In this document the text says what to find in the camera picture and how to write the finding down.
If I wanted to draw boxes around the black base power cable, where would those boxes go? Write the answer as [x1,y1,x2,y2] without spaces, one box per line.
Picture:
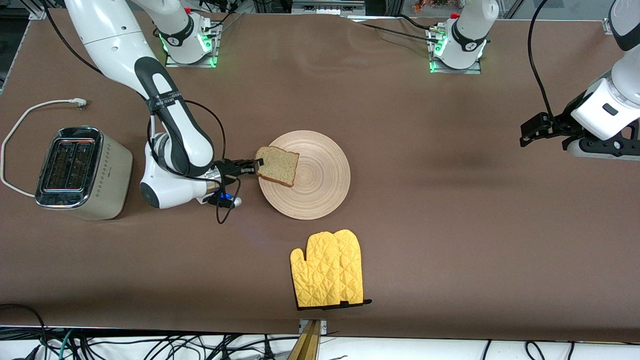
[345,14,443,47]

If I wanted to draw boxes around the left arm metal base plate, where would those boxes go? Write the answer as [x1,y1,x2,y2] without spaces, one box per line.
[429,27,483,75]

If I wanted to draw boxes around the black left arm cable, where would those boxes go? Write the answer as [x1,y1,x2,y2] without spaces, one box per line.
[527,0,558,121]

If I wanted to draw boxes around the yellow quilted oven mitt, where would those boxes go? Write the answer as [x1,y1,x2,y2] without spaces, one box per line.
[290,231,351,309]
[332,229,373,307]

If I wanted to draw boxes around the grey equipment rack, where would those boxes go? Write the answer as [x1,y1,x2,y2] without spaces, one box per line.
[291,0,367,16]

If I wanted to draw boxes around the brown table cover cloth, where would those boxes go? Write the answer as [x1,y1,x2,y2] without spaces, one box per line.
[0,9,640,343]

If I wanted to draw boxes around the colourful packaged items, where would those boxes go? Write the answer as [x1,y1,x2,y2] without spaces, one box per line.
[412,0,451,14]

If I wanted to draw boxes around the wooden bar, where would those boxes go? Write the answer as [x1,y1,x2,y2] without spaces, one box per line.
[287,320,322,360]

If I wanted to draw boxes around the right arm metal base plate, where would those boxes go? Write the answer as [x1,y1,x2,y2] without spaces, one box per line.
[165,22,219,69]

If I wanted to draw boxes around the brown bread slice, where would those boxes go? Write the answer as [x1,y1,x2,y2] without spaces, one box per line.
[255,146,300,188]

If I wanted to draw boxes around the white toaster power cord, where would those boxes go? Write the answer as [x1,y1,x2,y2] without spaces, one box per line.
[0,98,90,198]

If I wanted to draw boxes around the teal cable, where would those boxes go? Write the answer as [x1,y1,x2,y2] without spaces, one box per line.
[57,329,76,360]

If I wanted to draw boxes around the round wooden plate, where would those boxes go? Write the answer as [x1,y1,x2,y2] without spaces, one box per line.
[258,130,351,221]

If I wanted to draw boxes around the cream and chrome toaster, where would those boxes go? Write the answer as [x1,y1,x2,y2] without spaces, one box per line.
[35,126,134,221]

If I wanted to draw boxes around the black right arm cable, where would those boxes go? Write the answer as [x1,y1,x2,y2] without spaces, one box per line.
[146,99,242,225]

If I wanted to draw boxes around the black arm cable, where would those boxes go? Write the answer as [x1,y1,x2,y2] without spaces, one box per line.
[527,0,558,121]
[146,99,242,225]

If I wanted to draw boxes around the small metal bracket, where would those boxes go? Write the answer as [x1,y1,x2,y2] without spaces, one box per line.
[298,318,328,335]

